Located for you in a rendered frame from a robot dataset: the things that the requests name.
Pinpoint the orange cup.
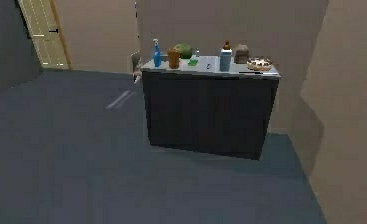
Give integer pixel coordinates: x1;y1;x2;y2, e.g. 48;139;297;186
167;47;182;70

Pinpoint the pale yellow room door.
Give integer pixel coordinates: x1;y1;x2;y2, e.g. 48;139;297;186
16;0;73;70

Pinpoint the green lettuce head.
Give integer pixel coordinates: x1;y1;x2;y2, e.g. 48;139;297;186
173;42;194;60

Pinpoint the black cabinet with grey top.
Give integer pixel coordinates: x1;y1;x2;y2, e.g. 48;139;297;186
139;55;281;161

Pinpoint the pale blue bottle brown cap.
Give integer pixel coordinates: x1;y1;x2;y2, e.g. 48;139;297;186
219;40;233;73

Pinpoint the blue spray bottle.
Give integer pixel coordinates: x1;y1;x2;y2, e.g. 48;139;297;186
152;38;163;68

